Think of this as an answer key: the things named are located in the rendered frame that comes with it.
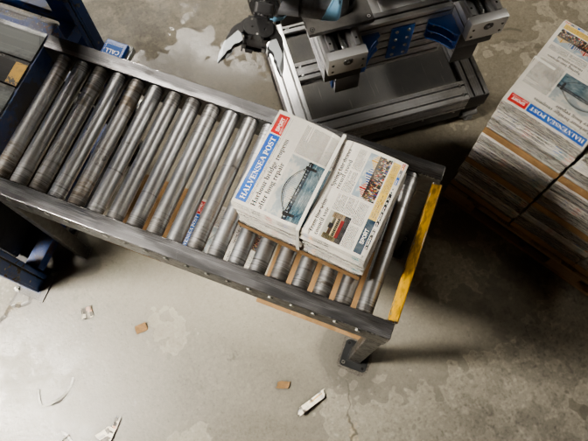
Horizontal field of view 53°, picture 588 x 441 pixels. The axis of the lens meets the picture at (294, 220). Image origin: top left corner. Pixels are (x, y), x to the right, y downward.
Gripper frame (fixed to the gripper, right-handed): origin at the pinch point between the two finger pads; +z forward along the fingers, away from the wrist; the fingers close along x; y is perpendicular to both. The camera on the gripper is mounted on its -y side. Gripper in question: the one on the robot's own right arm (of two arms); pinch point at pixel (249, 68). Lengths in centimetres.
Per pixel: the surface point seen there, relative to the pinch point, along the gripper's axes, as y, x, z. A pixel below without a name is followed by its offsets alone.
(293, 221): 18.5, -17.8, 28.6
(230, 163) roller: 44.4, 2.2, 6.1
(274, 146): 19.2, -9.4, 9.3
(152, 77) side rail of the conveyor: 49, 32, -19
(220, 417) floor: 123, -11, 80
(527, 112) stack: 30, -83, -24
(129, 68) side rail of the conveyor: 50, 40, -21
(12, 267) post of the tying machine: 107, 77, 40
